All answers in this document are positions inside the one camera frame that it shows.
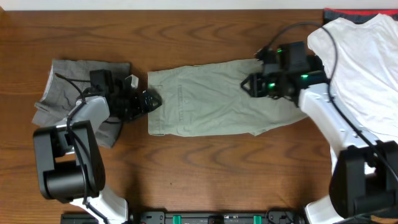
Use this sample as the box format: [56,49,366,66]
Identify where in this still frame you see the olive green shorts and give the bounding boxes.
[148,59,306,137]

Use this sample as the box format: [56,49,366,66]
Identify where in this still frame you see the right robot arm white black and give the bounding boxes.
[241,45,397,223]

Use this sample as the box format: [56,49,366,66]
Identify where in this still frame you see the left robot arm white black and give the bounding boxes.
[33,70,162,224]

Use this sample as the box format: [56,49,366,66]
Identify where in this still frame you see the black garment under shirt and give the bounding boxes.
[306,55,326,77]

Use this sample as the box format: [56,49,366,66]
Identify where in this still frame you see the folded grey shorts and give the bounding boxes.
[32,60,130,149]

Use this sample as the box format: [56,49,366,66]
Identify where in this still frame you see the white t-shirt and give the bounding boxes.
[307,14,397,142]

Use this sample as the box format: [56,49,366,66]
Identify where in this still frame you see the dark garment with red trim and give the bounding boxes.
[323,8,397,25]

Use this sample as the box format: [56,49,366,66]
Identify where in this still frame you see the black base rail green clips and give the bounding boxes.
[60,208,307,224]

